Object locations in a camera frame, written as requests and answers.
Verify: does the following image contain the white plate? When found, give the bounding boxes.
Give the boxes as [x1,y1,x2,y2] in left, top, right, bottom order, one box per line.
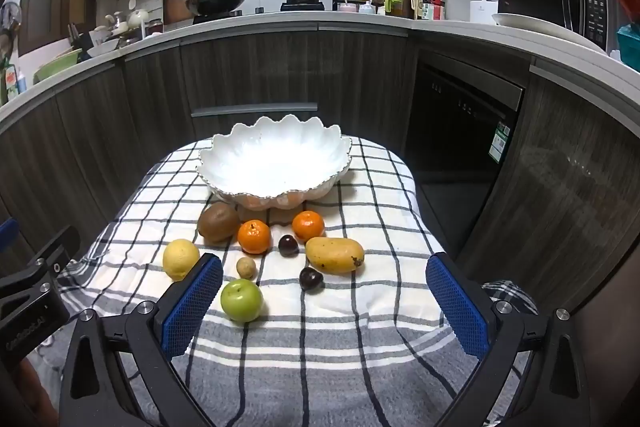
[491,13,608,55]

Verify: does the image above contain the brown kiwi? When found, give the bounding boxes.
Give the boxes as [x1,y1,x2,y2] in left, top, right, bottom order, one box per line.
[197,202,242,244]

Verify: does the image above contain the white checkered cloth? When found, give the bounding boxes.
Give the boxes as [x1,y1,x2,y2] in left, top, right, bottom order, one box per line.
[25,137,541,427]

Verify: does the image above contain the black dishwasher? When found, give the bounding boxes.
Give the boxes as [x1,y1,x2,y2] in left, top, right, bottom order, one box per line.
[402,52,526,258]

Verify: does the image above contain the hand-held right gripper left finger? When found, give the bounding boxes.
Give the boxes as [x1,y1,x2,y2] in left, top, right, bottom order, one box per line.
[60,252,224,427]

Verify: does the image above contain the dark purple plum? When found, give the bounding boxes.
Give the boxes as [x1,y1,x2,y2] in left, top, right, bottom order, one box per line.
[278,234,301,258]

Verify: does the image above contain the orange tangerine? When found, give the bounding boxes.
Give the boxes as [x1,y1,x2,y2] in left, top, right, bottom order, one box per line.
[237,220,272,255]
[292,210,326,244]

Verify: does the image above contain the green lid oil jug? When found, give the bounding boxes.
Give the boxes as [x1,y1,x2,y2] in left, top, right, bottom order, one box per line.
[385,0,416,18]

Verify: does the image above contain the dark wood kitchen cabinets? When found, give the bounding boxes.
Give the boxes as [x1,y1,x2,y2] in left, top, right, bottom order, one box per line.
[0,22,640,323]

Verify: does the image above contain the yellow lemon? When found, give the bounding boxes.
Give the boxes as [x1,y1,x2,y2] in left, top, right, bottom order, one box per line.
[163,239,202,282]

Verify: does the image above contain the dark purple grape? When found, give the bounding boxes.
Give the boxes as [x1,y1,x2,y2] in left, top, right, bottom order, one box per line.
[299,267,323,292]

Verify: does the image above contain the green basin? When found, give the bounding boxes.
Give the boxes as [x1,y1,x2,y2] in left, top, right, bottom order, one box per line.
[34,49,83,82]

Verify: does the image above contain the yellow pear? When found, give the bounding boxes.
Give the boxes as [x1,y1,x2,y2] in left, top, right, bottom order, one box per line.
[305,237,366,276]

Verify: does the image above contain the teal container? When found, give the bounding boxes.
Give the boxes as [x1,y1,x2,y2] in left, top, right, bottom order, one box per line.
[616,24,640,72]

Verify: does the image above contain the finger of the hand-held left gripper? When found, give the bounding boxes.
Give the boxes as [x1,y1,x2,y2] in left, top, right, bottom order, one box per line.
[0,219,17,254]
[0,226,82,308]

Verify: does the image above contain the green apple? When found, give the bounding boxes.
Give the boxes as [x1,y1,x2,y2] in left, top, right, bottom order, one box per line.
[221,279,264,323]

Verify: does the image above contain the white scalloped bowl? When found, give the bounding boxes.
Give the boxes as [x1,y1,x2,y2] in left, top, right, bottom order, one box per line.
[196,116,353,212]

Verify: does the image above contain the white box appliance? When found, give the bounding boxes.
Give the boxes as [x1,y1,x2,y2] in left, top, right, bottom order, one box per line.
[468,0,499,25]

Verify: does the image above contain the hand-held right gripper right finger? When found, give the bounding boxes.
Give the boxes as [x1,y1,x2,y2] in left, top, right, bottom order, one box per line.
[425,252,592,427]

